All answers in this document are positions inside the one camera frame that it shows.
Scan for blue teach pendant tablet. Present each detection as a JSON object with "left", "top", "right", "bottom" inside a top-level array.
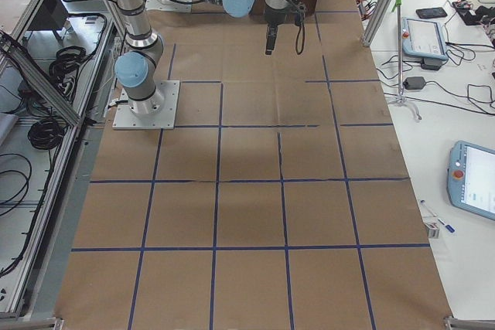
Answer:
[{"left": 401, "top": 17, "right": 448, "bottom": 61}]

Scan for blue white pen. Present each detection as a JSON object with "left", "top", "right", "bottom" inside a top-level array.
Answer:
[{"left": 419, "top": 199, "right": 456, "bottom": 238}]

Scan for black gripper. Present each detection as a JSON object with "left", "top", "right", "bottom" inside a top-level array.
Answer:
[{"left": 264, "top": 7, "right": 287, "bottom": 55}]

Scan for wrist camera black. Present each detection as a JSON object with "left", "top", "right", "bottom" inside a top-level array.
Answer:
[{"left": 292, "top": 0, "right": 306, "bottom": 27}]

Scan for black smartphone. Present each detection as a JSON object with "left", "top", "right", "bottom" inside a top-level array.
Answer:
[{"left": 415, "top": 7, "right": 447, "bottom": 19}]

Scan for black power adapter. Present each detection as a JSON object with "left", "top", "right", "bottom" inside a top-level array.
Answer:
[{"left": 403, "top": 77, "right": 426, "bottom": 90}]

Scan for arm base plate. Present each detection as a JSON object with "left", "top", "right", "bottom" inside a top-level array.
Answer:
[{"left": 112, "top": 80, "right": 180, "bottom": 130}]

